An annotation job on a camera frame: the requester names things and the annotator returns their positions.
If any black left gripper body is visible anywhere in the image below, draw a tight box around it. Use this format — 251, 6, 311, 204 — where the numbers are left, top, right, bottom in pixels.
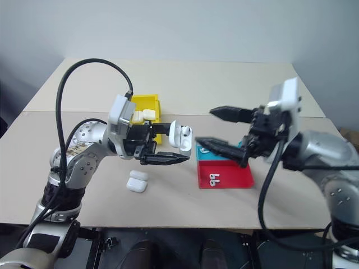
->
121, 122, 158, 166

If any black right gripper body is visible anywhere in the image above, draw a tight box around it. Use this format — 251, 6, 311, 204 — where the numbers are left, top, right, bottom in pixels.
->
243, 105, 290, 159

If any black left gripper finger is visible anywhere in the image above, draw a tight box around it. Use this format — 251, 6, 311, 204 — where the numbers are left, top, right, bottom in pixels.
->
151, 122, 173, 136
139, 151, 190, 167

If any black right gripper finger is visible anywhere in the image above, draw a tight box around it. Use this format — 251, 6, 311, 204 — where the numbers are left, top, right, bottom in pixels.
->
195, 136, 251, 169
209, 105, 255, 124

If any yellow plastic bin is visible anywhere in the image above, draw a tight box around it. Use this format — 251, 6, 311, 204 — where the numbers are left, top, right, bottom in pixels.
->
131, 94, 164, 145

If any blue flat tray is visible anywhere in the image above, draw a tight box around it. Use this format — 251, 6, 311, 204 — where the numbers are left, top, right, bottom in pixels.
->
195, 141, 254, 164

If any red flat tray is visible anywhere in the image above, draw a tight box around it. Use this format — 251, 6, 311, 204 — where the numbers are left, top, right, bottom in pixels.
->
196, 159, 256, 189

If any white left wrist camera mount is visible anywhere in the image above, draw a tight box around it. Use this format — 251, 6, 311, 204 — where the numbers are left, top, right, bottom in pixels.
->
107, 95, 137, 136

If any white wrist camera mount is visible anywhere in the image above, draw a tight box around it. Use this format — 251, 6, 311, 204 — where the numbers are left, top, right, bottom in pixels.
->
107, 95, 137, 136
264, 76, 303, 164

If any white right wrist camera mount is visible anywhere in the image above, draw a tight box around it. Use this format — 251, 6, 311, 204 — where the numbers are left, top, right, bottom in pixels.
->
264, 76, 303, 164

